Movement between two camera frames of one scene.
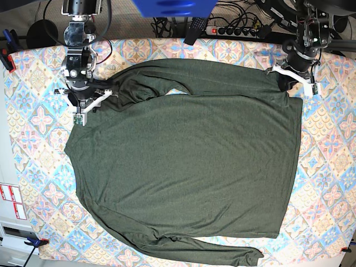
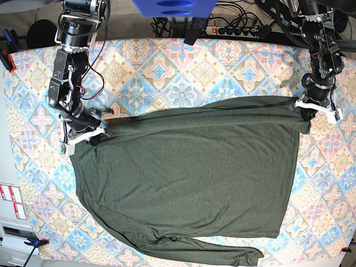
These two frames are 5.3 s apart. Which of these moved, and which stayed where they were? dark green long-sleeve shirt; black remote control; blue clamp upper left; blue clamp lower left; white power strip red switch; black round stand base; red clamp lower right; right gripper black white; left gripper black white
Moved: dark green long-sleeve shirt; right gripper black white; left gripper black white
Stayed: white power strip red switch; blue clamp upper left; black round stand base; red clamp lower right; blue clamp lower left; black remote control
